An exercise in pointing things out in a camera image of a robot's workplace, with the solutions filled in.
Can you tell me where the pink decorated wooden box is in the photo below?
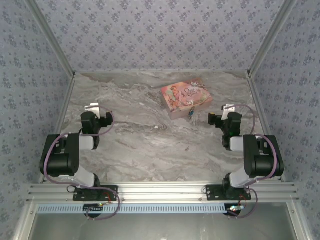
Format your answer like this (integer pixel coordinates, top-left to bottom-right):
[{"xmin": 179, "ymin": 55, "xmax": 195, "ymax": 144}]
[{"xmin": 160, "ymin": 77, "xmax": 214, "ymax": 121}]

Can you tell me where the grey sheet metal panel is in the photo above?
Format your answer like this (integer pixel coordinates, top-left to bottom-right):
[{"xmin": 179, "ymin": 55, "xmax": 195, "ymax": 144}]
[{"xmin": 14, "ymin": 202, "xmax": 311, "ymax": 240}]

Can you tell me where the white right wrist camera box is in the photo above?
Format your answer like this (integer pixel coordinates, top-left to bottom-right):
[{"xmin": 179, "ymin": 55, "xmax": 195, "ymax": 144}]
[{"xmin": 221, "ymin": 103, "xmax": 236, "ymax": 121}]

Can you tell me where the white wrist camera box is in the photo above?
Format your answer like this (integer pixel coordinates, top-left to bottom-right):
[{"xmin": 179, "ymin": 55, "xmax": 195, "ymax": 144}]
[
  {"xmin": 84, "ymin": 102, "xmax": 100, "ymax": 118},
  {"xmin": 221, "ymin": 103, "xmax": 236, "ymax": 121}
]

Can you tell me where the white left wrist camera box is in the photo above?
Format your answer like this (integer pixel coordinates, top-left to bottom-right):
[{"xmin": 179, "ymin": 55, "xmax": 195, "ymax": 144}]
[{"xmin": 84, "ymin": 102, "xmax": 100, "ymax": 118}]

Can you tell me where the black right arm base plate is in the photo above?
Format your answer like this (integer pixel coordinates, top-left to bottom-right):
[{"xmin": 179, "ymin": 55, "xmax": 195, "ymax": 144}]
[{"xmin": 205, "ymin": 184, "xmax": 252, "ymax": 202}]

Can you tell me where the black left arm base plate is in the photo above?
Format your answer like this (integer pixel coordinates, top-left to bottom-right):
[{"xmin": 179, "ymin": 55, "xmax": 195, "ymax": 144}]
[{"xmin": 72, "ymin": 185, "xmax": 119, "ymax": 202}]

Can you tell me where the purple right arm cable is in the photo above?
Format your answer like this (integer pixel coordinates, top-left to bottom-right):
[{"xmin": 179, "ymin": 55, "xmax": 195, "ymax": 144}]
[{"xmin": 226, "ymin": 104, "xmax": 279, "ymax": 220}]

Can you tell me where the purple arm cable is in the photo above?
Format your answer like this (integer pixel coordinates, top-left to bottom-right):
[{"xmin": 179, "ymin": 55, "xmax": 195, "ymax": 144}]
[
  {"xmin": 226, "ymin": 104, "xmax": 279, "ymax": 220},
  {"xmin": 43, "ymin": 104, "xmax": 121, "ymax": 221}
]

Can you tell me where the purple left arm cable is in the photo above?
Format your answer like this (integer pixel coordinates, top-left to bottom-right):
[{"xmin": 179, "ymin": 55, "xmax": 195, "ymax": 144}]
[{"xmin": 43, "ymin": 104, "xmax": 121, "ymax": 221}]

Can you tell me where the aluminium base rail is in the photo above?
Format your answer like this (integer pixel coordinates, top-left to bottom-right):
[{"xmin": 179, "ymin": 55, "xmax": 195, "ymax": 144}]
[{"xmin": 26, "ymin": 182, "xmax": 300, "ymax": 203}]

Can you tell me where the aluminium frame post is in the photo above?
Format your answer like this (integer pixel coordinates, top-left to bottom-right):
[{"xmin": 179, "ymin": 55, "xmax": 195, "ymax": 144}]
[
  {"xmin": 24, "ymin": 0, "xmax": 76, "ymax": 77},
  {"xmin": 246, "ymin": 0, "xmax": 297, "ymax": 77}
]

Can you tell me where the white slotted cable duct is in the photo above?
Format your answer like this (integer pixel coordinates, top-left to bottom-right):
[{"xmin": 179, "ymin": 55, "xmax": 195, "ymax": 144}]
[{"xmin": 36, "ymin": 202, "xmax": 233, "ymax": 215}]

